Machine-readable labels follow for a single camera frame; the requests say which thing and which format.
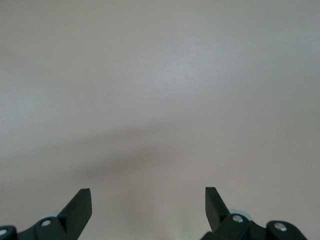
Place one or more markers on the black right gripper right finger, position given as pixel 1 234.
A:
pixel 220 220

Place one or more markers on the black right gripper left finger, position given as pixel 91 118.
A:
pixel 70 217

